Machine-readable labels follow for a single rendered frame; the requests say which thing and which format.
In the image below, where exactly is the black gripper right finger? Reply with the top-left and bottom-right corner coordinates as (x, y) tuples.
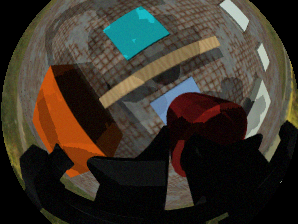
(181, 132), (263, 205)

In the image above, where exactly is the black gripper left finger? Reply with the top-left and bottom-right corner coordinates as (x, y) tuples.
(86, 125), (170, 210)

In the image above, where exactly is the tan flat bar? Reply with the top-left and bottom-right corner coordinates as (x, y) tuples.
(98, 36), (221, 109)

